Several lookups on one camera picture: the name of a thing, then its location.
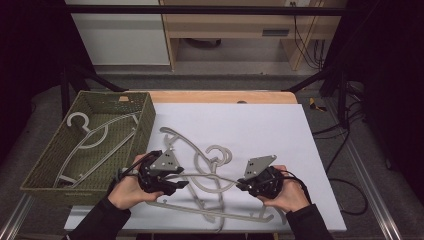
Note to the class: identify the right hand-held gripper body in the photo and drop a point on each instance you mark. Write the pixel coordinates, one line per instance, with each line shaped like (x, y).
(258, 166)

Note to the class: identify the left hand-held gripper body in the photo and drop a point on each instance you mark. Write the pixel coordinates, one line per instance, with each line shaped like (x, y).
(163, 163)

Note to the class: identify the grey plastic clothes hanger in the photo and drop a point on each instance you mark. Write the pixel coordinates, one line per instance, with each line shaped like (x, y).
(200, 210)
(69, 118)
(206, 175)
(176, 133)

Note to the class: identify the green perforated plastic basket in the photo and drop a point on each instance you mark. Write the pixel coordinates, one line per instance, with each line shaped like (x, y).
(141, 116)

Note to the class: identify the person's right hand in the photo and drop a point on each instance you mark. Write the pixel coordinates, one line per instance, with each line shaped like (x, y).
(290, 196)

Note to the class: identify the person's left hand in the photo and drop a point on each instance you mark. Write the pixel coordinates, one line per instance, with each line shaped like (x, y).
(128, 193)

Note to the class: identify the yellow and black tape piece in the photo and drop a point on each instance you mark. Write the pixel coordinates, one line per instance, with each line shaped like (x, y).
(313, 105)

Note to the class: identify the black metal stand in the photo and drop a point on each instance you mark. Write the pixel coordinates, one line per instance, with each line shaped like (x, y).
(341, 96)
(65, 90)

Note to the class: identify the white cabinet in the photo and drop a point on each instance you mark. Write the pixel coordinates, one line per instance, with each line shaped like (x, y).
(120, 40)

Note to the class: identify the light wooden desk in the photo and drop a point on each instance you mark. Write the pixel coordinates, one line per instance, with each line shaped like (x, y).
(233, 23)

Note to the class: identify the aluminium rail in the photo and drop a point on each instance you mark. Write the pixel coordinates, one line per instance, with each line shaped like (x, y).
(15, 218)
(376, 200)

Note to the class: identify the black horizontal frame bar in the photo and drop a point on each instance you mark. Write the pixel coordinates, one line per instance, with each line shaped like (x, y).
(200, 10)

